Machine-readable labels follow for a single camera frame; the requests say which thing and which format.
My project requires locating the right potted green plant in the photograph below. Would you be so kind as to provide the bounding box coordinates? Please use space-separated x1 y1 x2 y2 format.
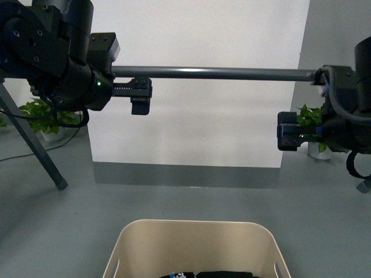
296 104 334 160

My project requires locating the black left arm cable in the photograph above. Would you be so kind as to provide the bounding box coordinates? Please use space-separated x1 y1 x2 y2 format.
0 78 90 129

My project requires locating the potted green plant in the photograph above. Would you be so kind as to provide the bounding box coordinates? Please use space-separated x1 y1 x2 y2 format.
296 104 334 160
0 97 83 142

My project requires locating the left potted green plant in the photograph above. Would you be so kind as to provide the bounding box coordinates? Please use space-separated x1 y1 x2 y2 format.
0 97 83 142

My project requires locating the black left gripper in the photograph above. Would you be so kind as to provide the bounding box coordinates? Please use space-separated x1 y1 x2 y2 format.
83 67 152 115

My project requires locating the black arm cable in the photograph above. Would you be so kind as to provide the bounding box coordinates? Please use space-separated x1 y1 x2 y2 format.
311 65 371 180
0 78 90 129

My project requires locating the beige plastic laundry hamper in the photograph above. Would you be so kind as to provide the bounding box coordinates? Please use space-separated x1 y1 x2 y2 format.
103 220 290 277

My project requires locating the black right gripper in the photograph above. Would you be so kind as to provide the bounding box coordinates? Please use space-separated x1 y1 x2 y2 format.
277 112 352 152

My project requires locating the grey clothes hanger rail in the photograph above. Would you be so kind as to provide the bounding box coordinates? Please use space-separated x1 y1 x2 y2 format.
1 66 359 177

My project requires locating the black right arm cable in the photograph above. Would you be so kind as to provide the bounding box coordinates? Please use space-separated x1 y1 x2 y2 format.
311 65 371 180

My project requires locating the black printed t-shirt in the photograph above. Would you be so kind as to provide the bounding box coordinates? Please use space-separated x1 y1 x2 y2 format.
163 271 256 278

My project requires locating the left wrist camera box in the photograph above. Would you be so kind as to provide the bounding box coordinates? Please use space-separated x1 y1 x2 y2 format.
87 32 121 63

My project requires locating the black floor cable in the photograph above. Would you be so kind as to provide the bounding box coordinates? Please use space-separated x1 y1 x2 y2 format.
0 126 85 162

